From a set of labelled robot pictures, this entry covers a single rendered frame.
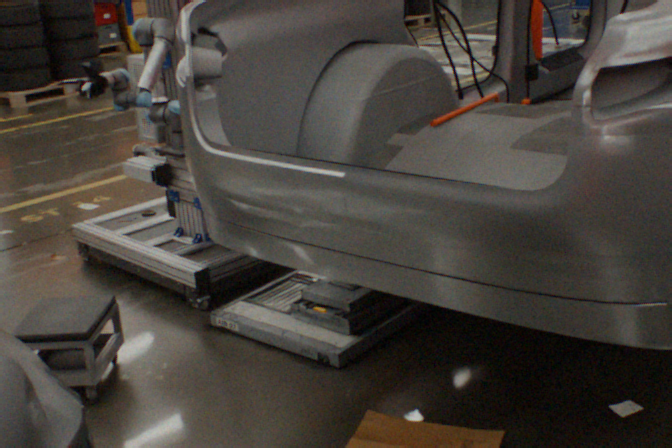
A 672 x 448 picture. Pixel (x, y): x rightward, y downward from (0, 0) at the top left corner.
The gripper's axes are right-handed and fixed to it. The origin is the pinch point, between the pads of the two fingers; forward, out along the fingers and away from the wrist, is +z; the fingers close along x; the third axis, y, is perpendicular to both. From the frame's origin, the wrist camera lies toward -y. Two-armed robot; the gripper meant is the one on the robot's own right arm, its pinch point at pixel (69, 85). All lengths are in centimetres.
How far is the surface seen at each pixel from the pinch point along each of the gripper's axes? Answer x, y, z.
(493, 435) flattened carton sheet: -223, 91, 11
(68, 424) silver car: -231, -37, 213
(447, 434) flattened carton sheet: -206, 95, 15
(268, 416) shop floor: -136, 106, 33
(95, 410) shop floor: -66, 115, 59
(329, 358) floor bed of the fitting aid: -135, 103, -14
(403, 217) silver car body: -209, -14, 71
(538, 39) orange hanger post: -112, 11, -304
